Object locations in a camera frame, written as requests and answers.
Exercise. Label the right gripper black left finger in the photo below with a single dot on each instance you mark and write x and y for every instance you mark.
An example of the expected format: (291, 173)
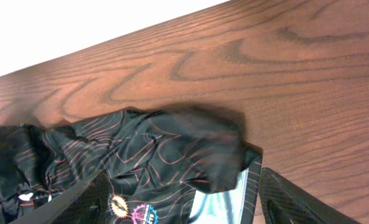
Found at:
(84, 203)

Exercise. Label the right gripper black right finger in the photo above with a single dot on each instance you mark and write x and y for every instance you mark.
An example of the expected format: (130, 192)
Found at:
(285, 203)

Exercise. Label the black patterned shirt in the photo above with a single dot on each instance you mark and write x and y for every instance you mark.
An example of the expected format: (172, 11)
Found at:
(167, 166)

